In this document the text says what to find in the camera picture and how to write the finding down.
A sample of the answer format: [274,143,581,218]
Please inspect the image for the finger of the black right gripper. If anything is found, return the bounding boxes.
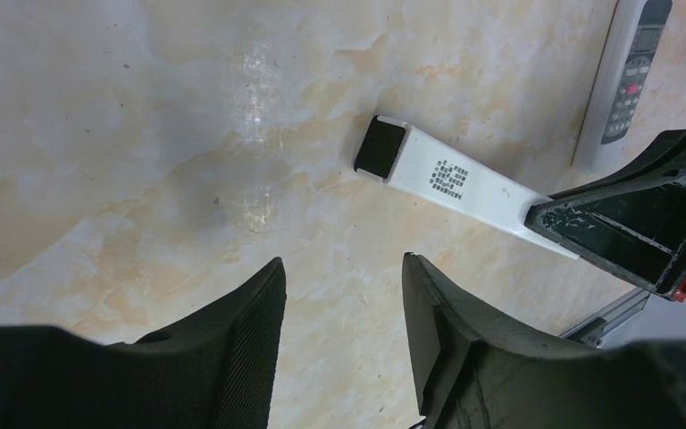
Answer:
[549,130,686,200]
[525,148,686,297]

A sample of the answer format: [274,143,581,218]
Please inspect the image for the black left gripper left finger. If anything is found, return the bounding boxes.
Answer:
[0,258,287,428]

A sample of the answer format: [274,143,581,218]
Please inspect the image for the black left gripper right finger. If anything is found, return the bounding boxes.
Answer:
[402,253,686,428]

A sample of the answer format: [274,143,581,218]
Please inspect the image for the long white remote control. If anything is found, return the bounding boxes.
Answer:
[354,115,579,259]

